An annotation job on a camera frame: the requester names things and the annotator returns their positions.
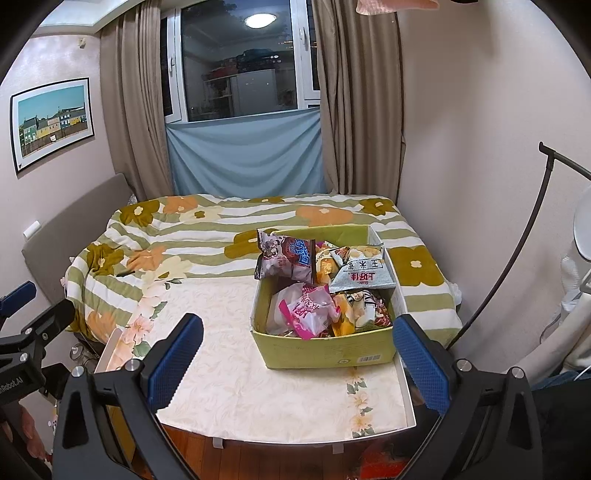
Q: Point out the cream fabric cover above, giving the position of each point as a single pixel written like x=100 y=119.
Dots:
x=558 y=346

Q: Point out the white wall socket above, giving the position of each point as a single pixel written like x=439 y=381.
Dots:
x=31 y=230

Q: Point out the pink hanging cloth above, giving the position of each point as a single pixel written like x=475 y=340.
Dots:
x=397 y=4

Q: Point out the cream floral tablecloth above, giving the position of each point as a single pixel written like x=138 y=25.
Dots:
x=231 y=369

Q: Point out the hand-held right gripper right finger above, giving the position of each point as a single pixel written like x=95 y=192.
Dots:
x=422 y=364

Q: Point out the person's left hand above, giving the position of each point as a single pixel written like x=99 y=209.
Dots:
x=30 y=427

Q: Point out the grey purple snack packet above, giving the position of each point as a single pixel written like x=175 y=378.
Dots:
x=281 y=256

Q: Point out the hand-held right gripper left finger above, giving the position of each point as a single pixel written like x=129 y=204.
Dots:
x=178 y=355

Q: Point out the black curved stand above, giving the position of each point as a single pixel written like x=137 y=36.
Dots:
x=532 y=221

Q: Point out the green cardboard box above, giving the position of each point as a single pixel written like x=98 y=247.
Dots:
x=323 y=353

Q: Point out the red plastic item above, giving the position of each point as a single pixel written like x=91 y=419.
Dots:
x=383 y=461

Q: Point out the white framed window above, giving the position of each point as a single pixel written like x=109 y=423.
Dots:
x=231 y=69

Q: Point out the framed houses wall poster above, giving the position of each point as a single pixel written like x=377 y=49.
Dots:
x=53 y=122

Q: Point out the white low table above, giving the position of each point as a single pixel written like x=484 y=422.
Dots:
x=105 y=353

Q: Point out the green striped floral blanket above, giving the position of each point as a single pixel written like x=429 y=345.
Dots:
x=207 y=240

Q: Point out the person's blue jeans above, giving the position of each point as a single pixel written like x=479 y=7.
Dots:
x=563 y=379

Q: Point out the light blue hanging cloth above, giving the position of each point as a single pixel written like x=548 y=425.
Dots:
x=244 y=152

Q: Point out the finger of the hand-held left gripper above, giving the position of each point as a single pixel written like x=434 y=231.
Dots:
x=16 y=297
x=48 y=321

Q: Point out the grey bed headboard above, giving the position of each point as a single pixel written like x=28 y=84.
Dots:
x=74 y=221

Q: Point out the pale blue snack packet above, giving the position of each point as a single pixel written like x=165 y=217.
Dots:
x=364 y=274

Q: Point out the white round appliance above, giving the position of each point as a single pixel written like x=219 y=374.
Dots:
x=582 y=240

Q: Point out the pile of mixed snack packets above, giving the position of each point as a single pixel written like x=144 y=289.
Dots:
x=355 y=314

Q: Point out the pink snack packet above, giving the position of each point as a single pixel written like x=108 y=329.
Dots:
x=309 y=314

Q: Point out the beige curtain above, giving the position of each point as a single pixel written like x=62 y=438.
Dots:
x=360 y=115
x=134 y=115

